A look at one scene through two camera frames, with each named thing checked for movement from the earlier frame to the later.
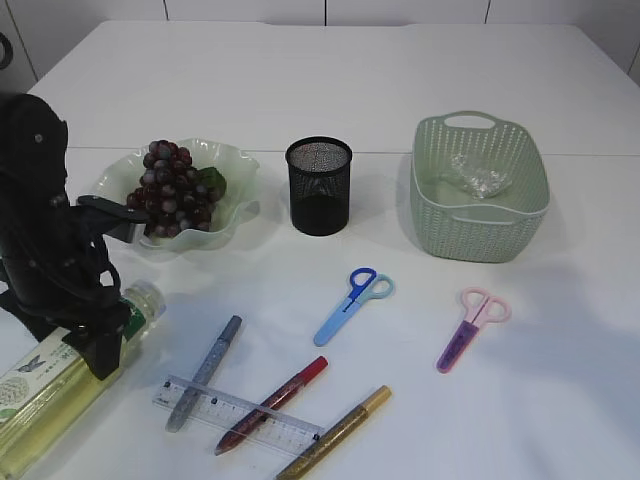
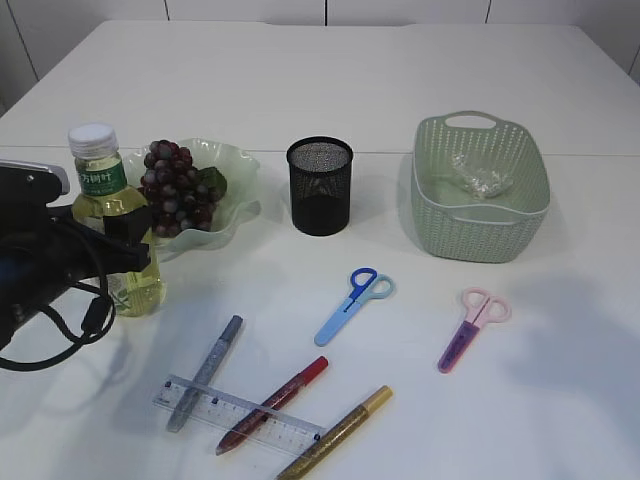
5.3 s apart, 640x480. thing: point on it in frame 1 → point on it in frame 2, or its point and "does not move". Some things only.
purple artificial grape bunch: (176, 196) does not move
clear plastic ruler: (236, 415) does not move
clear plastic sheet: (481, 183) does not move
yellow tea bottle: (44, 390) → (100, 189)
